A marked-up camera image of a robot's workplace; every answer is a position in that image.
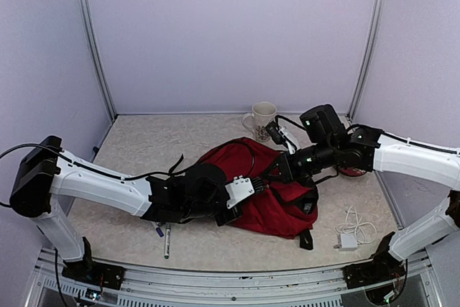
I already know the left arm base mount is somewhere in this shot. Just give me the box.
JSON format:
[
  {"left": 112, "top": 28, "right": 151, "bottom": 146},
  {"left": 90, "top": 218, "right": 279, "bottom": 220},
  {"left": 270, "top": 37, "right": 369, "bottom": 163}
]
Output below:
[{"left": 62, "top": 237, "right": 126, "bottom": 290}]

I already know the aluminium corner post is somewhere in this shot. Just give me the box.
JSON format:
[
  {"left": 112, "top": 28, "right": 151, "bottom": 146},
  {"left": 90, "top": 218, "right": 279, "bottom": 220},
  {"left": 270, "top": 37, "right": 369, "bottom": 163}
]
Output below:
[
  {"left": 346, "top": 0, "right": 385, "bottom": 122},
  {"left": 78, "top": 0, "right": 118, "bottom": 124}
]

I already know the black camera cable loop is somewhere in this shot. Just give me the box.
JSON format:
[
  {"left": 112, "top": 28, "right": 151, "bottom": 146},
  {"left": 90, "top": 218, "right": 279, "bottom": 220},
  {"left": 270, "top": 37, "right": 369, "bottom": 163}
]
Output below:
[{"left": 275, "top": 115, "right": 306, "bottom": 132}]

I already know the aluminium front rail frame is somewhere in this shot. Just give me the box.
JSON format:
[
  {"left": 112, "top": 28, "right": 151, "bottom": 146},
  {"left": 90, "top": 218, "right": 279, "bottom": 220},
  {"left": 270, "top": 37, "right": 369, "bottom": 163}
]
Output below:
[{"left": 24, "top": 249, "right": 443, "bottom": 307}]

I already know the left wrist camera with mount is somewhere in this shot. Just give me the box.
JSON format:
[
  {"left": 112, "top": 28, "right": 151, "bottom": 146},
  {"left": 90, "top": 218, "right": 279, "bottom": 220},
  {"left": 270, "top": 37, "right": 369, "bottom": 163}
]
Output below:
[{"left": 225, "top": 175, "right": 266, "bottom": 209}]

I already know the white marker blue cap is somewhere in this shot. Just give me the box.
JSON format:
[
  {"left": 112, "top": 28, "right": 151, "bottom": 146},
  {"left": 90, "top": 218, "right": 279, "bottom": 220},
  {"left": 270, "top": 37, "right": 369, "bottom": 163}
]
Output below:
[{"left": 152, "top": 222, "right": 164, "bottom": 237}]

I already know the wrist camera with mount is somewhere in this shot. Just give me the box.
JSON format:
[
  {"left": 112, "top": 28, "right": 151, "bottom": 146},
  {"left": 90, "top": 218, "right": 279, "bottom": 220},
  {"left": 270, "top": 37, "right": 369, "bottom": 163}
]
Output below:
[
  {"left": 225, "top": 175, "right": 266, "bottom": 209},
  {"left": 265, "top": 121, "right": 300, "bottom": 155}
]

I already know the white patterned ceramic mug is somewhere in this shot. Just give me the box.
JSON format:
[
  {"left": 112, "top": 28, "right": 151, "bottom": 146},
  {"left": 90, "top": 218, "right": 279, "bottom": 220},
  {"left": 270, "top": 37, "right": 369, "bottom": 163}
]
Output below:
[{"left": 241, "top": 101, "right": 277, "bottom": 142}]

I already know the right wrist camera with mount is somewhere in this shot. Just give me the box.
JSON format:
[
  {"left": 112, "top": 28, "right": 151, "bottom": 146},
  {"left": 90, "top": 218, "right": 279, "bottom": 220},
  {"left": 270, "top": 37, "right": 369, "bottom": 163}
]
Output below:
[{"left": 265, "top": 121, "right": 300, "bottom": 155}]

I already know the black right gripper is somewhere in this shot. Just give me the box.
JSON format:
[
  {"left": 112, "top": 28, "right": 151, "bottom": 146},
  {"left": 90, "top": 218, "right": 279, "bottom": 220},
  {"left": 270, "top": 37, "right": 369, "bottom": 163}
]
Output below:
[{"left": 262, "top": 138, "right": 339, "bottom": 183}]

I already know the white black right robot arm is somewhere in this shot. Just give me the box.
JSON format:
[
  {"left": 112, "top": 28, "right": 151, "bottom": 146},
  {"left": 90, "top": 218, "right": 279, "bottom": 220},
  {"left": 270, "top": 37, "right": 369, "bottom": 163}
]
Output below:
[{"left": 266, "top": 104, "right": 459, "bottom": 281}]

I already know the left aluminium corner post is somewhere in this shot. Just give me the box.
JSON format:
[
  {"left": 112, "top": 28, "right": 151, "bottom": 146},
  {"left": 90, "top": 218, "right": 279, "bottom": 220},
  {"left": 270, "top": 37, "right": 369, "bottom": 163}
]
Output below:
[{"left": 78, "top": 0, "right": 118, "bottom": 124}]

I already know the red student backpack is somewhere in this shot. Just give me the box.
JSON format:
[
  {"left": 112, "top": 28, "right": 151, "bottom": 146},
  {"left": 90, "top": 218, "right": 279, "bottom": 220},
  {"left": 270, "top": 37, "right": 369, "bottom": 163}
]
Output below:
[{"left": 168, "top": 137, "right": 320, "bottom": 250}]

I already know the red floral plate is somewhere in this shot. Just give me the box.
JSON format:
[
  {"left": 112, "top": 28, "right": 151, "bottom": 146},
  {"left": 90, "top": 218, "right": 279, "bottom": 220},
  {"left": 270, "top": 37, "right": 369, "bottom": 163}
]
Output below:
[{"left": 339, "top": 168, "right": 367, "bottom": 178}]

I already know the white charger with cable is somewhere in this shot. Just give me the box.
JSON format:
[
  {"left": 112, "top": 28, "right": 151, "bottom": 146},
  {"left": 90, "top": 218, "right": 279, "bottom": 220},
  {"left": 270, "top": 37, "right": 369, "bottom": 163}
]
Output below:
[{"left": 334, "top": 206, "right": 377, "bottom": 252}]

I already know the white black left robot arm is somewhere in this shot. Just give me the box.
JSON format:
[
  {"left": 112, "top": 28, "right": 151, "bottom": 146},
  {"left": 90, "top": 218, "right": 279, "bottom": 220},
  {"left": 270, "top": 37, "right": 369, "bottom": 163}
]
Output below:
[{"left": 5, "top": 136, "right": 241, "bottom": 282}]

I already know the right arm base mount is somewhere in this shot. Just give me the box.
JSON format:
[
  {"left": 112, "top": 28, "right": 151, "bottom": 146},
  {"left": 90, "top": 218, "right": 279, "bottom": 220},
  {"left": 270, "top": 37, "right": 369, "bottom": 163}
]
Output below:
[{"left": 342, "top": 232, "right": 406, "bottom": 289}]

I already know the grey silver marker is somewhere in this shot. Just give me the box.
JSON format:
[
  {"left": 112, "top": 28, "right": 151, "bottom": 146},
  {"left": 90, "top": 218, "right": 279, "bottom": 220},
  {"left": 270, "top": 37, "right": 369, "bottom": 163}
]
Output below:
[{"left": 164, "top": 224, "right": 171, "bottom": 260}]

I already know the right aluminium corner post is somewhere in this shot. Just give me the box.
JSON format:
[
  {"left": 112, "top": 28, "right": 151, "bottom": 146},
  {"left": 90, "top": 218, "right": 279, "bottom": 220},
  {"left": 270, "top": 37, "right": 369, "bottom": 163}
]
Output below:
[{"left": 346, "top": 0, "right": 385, "bottom": 122}]

